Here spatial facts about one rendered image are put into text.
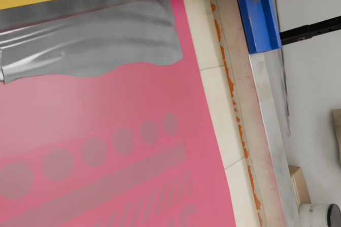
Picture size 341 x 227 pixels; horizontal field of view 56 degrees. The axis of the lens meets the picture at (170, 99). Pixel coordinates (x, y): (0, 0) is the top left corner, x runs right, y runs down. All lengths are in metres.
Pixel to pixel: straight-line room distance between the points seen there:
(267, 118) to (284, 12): 1.87
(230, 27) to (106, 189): 0.23
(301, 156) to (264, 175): 1.95
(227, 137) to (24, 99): 0.23
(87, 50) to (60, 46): 0.02
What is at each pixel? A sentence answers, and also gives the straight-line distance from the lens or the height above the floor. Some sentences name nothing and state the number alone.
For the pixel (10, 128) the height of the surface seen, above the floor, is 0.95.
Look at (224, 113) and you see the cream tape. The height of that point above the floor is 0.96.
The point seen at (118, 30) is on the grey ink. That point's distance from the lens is 0.28.
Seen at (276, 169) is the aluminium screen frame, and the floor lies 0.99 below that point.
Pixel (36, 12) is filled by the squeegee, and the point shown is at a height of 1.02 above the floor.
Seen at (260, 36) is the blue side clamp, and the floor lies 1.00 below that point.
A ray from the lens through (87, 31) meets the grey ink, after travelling 0.26.
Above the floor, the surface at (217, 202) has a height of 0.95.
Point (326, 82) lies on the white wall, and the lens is 2.18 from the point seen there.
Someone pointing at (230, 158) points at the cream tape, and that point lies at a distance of 0.38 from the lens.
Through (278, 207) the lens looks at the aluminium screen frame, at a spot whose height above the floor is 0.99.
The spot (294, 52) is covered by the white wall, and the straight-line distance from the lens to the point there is 2.22.
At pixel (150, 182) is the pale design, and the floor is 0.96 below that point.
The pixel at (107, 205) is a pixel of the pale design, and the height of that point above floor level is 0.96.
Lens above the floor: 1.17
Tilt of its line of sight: 43 degrees down
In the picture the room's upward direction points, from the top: 79 degrees clockwise
